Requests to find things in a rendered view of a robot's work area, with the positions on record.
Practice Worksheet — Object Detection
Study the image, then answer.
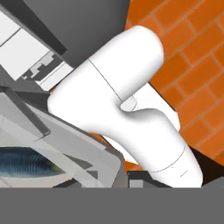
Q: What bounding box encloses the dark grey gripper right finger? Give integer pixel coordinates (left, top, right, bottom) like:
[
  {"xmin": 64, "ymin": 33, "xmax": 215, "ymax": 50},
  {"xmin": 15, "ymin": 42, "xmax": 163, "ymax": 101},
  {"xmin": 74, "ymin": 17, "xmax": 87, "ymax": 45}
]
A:
[{"xmin": 127, "ymin": 171, "xmax": 173, "ymax": 189}]

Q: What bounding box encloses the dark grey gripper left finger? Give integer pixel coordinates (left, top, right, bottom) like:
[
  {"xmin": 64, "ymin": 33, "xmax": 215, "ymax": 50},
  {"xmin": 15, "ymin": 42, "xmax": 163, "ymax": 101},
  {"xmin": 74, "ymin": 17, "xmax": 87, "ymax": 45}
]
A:
[{"xmin": 52, "ymin": 170, "xmax": 99, "ymax": 189}]

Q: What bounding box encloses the blue grey fish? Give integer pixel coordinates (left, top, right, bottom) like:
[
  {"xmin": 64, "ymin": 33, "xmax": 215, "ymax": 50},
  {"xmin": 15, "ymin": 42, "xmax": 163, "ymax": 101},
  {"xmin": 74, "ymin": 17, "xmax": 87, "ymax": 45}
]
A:
[{"xmin": 0, "ymin": 146, "xmax": 67, "ymax": 179}]

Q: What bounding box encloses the white cupboard run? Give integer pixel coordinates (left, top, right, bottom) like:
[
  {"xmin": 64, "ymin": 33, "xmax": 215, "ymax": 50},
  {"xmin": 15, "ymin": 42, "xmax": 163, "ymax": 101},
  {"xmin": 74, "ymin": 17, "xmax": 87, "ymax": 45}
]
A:
[{"xmin": 0, "ymin": 10, "xmax": 74, "ymax": 92}]

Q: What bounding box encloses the dark grey fridge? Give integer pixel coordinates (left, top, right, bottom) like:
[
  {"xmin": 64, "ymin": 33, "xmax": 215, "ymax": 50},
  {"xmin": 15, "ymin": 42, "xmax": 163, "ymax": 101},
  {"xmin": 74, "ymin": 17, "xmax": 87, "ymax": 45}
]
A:
[{"xmin": 22, "ymin": 0, "xmax": 131, "ymax": 70}]

